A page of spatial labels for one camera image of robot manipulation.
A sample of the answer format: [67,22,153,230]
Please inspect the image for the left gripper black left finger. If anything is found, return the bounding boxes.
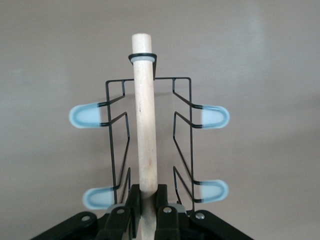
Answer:
[105,184,143,240]

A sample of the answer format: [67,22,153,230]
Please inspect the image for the black wire cup holder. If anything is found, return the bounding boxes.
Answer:
[68,32,230,240]

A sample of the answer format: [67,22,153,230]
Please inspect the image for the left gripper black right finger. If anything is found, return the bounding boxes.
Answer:
[155,184,180,240]

